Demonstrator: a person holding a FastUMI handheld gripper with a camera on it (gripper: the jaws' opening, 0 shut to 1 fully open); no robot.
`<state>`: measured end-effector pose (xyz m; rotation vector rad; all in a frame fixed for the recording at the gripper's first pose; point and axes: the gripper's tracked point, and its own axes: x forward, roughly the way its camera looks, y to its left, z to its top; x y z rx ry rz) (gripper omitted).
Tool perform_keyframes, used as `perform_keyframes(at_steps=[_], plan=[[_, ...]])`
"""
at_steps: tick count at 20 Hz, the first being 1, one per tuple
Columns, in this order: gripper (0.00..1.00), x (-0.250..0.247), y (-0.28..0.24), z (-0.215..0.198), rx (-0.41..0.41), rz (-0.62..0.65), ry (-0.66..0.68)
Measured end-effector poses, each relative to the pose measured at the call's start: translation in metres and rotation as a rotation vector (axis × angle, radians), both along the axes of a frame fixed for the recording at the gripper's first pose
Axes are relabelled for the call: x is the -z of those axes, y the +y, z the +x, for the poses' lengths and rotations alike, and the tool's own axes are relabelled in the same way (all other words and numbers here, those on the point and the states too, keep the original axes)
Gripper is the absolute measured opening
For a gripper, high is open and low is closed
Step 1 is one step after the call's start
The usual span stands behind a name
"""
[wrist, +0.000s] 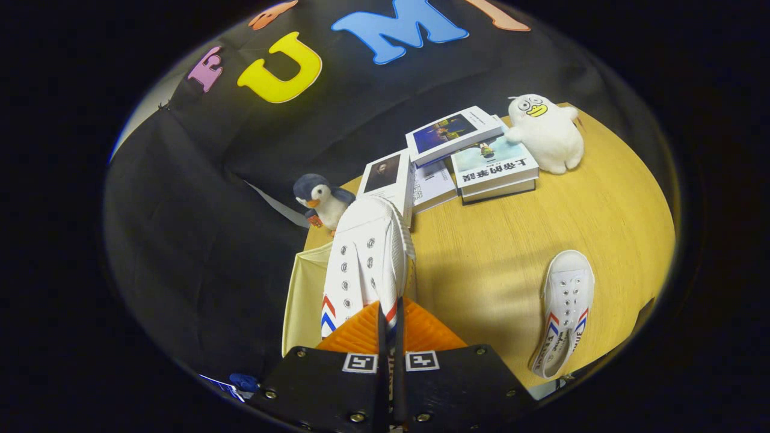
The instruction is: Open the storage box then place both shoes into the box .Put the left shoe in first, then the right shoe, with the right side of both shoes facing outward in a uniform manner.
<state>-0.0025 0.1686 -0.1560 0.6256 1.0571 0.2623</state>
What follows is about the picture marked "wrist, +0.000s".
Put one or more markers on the thick book with pale cover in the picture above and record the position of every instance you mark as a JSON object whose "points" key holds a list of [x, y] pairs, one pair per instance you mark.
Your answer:
{"points": [[493, 165]]}

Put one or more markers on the white duck plush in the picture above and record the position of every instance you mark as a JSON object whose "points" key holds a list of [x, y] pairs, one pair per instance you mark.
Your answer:
{"points": [[547, 138]]}

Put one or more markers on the book with blue picture cover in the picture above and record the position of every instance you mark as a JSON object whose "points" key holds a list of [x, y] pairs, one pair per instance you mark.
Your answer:
{"points": [[451, 132]]}

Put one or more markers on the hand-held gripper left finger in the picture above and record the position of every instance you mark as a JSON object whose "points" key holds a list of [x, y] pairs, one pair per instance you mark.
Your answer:
{"points": [[325, 391]]}

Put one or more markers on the white canvas shoe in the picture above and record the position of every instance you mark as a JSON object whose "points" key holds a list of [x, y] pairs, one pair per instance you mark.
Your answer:
{"points": [[568, 294], [367, 258]]}

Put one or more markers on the book with portrait cover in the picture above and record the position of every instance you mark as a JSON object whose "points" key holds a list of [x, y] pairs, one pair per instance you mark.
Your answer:
{"points": [[385, 180]]}

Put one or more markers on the beige fabric storage box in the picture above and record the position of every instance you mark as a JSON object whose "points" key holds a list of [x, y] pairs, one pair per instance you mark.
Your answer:
{"points": [[301, 300]]}

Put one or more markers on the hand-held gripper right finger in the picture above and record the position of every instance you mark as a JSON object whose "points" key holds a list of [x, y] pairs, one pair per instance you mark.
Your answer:
{"points": [[463, 391]]}

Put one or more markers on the navy and white penguin plush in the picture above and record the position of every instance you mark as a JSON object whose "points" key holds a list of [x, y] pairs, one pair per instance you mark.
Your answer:
{"points": [[322, 198]]}

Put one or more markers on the computer monitor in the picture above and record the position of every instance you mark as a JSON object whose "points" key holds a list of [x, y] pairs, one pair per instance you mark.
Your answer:
{"points": [[222, 386]]}

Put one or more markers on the thin white text booklet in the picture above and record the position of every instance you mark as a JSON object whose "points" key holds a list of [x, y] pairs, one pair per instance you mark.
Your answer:
{"points": [[433, 186]]}

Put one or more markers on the thick white book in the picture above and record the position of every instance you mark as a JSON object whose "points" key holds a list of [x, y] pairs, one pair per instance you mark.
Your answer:
{"points": [[499, 192]]}

